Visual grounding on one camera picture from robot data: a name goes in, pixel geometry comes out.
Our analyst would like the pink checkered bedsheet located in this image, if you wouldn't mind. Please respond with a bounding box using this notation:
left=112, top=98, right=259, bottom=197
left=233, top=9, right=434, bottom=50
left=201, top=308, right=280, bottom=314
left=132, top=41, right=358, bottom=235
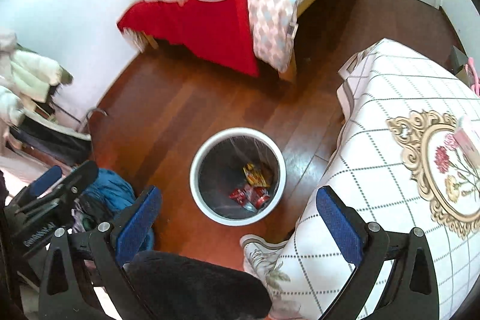
left=247, top=0, right=316, bottom=74

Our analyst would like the black fuzzy trouser leg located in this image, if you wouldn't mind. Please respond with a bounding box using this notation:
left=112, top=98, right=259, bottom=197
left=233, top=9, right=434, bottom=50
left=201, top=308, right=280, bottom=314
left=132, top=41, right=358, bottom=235
left=125, top=251, right=272, bottom=319

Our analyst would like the white patterned tablecloth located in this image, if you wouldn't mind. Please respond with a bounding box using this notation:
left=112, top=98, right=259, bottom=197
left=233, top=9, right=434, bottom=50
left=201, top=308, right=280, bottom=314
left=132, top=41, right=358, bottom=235
left=239, top=37, right=480, bottom=320

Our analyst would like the red blanket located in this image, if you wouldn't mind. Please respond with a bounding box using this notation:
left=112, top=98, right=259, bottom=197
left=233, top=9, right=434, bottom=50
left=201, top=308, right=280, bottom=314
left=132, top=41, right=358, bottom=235
left=117, top=0, right=260, bottom=77

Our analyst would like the black chair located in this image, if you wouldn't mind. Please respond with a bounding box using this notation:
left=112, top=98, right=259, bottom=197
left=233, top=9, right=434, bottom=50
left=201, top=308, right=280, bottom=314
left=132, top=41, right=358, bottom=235
left=9, top=110, right=94, bottom=166

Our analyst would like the crushed red cola can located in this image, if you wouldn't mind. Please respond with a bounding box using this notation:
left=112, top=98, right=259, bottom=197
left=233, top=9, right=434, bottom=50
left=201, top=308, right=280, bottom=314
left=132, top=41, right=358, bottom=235
left=229, top=184, right=271, bottom=213

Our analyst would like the white round trash bin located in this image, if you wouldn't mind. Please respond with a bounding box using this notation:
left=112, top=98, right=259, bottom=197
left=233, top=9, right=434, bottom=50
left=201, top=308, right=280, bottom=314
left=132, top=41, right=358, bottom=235
left=190, top=127, right=287, bottom=227

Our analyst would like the white jacket on rack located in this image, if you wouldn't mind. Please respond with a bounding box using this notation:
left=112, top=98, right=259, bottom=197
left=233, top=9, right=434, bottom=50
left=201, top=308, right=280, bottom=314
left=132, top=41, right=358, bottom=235
left=1, top=28, right=73, bottom=132

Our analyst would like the blue clothing pile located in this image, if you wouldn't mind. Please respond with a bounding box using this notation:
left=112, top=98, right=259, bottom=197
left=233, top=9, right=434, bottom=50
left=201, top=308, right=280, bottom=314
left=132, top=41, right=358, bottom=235
left=72, top=168, right=136, bottom=233

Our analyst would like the pink toy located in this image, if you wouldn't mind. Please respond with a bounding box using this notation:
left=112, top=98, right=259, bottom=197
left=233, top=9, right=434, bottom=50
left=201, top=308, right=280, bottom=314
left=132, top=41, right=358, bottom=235
left=465, top=57, right=480, bottom=96

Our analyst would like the cardboard box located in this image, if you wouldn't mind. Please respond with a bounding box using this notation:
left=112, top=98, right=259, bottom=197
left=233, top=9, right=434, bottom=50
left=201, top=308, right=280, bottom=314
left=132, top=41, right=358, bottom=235
left=448, top=46, right=468, bottom=76

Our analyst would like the orange yellow snack bag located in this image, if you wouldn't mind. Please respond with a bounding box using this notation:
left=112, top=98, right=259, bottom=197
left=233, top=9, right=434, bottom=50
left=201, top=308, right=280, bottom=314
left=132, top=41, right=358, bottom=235
left=243, top=163, right=273, bottom=188

